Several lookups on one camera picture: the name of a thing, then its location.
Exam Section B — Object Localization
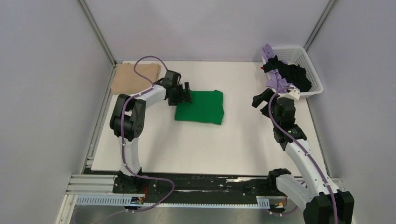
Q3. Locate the black t-shirt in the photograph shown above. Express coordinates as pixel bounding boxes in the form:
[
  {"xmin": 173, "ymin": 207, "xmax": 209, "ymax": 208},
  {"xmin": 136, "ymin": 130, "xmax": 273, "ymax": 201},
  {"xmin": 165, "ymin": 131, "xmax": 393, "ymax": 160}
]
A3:
[{"xmin": 264, "ymin": 56, "xmax": 312, "ymax": 92}]

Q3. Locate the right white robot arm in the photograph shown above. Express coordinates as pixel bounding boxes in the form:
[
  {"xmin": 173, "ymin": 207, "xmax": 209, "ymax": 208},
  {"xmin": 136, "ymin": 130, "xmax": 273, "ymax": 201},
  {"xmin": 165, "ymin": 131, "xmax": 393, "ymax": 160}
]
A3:
[{"xmin": 252, "ymin": 86, "xmax": 354, "ymax": 224}]

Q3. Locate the lilac t-shirt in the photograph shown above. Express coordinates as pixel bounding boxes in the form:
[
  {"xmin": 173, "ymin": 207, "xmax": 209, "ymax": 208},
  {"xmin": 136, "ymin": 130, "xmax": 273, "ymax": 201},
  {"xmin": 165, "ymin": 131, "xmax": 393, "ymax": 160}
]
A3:
[{"xmin": 261, "ymin": 44, "xmax": 293, "ymax": 91}]

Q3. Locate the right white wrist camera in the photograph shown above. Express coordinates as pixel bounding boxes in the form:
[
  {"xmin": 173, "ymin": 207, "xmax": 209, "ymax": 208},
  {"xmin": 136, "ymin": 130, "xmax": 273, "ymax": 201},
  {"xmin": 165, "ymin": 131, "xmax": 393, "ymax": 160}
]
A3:
[{"xmin": 281, "ymin": 89, "xmax": 301, "ymax": 101}]

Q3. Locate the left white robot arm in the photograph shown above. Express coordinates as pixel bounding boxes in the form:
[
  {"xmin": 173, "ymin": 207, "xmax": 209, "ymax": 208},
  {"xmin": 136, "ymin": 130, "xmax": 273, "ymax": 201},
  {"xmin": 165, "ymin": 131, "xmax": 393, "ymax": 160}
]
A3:
[{"xmin": 109, "ymin": 70, "xmax": 192, "ymax": 193}]

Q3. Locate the white plastic basket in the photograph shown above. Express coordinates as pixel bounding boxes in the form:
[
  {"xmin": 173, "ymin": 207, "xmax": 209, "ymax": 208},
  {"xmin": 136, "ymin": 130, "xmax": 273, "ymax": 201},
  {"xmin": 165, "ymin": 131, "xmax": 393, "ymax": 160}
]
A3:
[{"xmin": 272, "ymin": 46, "xmax": 323, "ymax": 98}]

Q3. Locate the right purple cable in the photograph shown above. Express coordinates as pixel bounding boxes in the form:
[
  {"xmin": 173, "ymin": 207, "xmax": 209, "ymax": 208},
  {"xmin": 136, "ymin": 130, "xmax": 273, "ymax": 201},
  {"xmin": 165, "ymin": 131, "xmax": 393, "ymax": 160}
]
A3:
[{"xmin": 268, "ymin": 86, "xmax": 339, "ymax": 224}]

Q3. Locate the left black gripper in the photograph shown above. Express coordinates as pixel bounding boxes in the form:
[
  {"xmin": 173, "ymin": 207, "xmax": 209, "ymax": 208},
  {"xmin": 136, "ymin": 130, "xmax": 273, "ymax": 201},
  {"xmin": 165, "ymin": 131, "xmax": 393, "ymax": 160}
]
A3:
[{"xmin": 169, "ymin": 83, "xmax": 193, "ymax": 107}]

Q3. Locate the green t-shirt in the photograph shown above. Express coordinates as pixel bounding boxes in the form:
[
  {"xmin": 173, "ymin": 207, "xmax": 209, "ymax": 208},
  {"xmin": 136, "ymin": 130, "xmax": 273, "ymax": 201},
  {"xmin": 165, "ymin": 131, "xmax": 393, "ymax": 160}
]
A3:
[{"xmin": 174, "ymin": 90, "xmax": 225, "ymax": 125}]

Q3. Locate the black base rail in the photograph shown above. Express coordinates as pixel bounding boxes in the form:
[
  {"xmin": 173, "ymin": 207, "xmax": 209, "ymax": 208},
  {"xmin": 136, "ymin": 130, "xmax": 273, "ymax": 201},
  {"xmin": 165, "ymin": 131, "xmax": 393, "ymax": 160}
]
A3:
[{"xmin": 113, "ymin": 172, "xmax": 287, "ymax": 205}]

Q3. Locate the folded beige t-shirt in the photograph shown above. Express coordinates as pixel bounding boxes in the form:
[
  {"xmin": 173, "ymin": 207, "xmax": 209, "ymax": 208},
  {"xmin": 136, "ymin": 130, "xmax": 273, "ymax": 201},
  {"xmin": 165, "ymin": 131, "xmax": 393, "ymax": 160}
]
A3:
[{"xmin": 111, "ymin": 63, "xmax": 161, "ymax": 95}]

